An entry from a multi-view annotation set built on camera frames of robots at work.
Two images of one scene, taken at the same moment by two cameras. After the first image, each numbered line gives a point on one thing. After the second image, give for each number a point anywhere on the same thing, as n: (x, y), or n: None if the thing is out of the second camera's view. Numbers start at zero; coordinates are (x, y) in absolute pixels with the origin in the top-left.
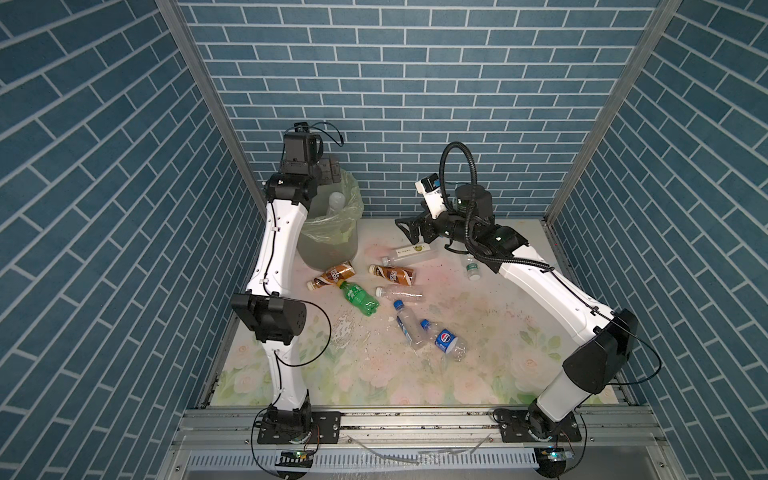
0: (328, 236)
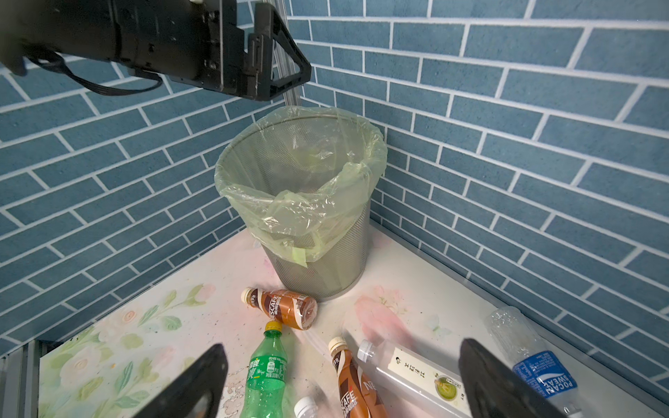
0: (307, 176)
